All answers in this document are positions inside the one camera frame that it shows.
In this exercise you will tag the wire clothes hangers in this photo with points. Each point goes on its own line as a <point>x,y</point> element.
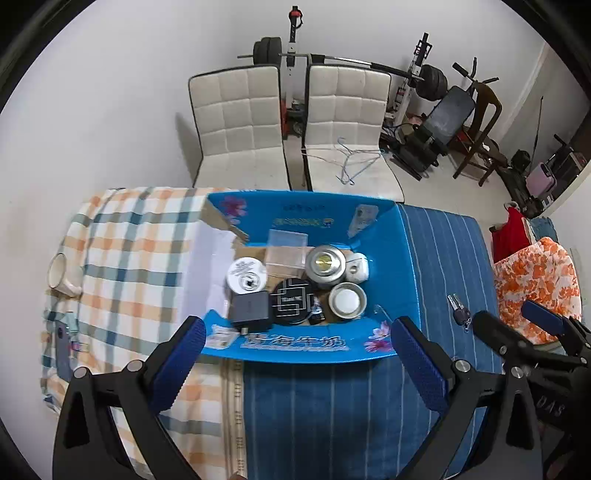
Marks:
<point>340,161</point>

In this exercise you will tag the white chair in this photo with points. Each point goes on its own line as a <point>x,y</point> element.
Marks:
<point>349,102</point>
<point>237,114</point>

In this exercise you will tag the white round black lid tin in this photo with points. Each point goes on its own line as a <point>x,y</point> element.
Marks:
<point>291,301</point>

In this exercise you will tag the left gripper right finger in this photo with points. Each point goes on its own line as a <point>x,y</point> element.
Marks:
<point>508,444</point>

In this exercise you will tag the silver round tin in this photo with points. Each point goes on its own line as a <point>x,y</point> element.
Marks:
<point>325,266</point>

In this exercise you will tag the white earbuds case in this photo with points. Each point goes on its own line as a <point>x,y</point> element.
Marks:
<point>357,268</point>

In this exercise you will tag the orange floral cloth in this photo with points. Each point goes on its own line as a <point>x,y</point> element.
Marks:
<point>543,272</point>

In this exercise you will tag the clear plastic box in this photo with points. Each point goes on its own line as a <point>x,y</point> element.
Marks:
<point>285,253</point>

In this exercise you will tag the blue cardboard milk box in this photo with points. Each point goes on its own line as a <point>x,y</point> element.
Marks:
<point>233,225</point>

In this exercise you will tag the pink suitcase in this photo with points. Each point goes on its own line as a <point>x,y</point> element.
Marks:
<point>541,181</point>

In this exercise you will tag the black weight bench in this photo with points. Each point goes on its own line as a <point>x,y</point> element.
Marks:
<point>422,148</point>

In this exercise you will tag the blue phone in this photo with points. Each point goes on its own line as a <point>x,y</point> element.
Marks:
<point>62,351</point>

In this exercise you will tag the red bag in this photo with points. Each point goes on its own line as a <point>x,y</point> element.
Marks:
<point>511,236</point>

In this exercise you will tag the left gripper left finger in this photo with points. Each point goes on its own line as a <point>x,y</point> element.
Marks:
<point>87,443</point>

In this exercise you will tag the keys bunch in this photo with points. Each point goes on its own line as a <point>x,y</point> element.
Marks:
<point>460,312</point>

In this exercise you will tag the barbell weight rack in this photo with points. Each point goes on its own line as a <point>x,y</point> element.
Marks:
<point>427,81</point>

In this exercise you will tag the olive tape roll tin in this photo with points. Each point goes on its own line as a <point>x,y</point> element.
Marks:
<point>347,301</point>

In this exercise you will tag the brown wooden chair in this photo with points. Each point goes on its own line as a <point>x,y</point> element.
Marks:
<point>480,150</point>

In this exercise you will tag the left white chair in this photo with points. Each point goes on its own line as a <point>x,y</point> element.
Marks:
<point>237,114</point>

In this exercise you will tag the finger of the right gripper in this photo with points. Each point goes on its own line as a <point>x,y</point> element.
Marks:
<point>517,350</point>
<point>573,335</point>

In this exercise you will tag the white power adapter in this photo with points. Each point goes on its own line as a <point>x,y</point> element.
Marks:
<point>250,313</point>

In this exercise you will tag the blue striped cloth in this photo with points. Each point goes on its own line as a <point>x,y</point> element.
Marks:
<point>366,420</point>

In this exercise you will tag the white mug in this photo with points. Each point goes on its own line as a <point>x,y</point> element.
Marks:
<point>65,276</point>

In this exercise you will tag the plaid checkered cloth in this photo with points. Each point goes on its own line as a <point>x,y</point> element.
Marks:
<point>133,246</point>

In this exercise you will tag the right white chair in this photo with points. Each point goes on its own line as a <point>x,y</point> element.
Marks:
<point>349,102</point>

